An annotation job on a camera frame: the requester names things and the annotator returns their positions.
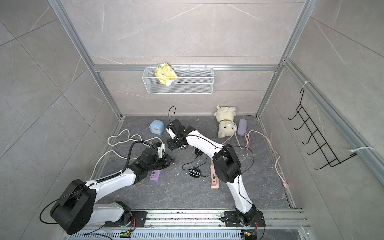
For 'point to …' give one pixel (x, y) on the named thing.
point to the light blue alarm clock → (157, 127)
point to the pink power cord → (285, 183)
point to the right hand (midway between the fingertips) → (173, 144)
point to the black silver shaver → (194, 172)
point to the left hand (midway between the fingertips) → (176, 157)
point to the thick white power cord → (124, 157)
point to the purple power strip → (155, 175)
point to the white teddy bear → (225, 115)
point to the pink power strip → (214, 179)
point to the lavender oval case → (242, 127)
